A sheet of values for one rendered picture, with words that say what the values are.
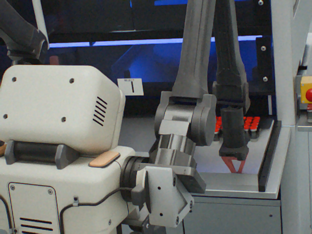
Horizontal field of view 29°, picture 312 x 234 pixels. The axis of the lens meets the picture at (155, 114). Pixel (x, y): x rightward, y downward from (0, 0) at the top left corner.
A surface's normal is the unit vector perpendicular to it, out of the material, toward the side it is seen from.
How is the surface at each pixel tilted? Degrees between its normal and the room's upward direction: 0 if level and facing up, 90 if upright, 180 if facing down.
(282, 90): 90
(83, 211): 82
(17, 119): 48
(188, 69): 56
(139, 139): 0
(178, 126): 37
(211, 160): 0
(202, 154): 0
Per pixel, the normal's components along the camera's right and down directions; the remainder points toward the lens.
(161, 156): -0.41, -0.48
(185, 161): 0.58, -0.23
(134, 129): -0.13, -0.91
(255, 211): -0.29, 0.41
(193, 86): -0.32, -0.16
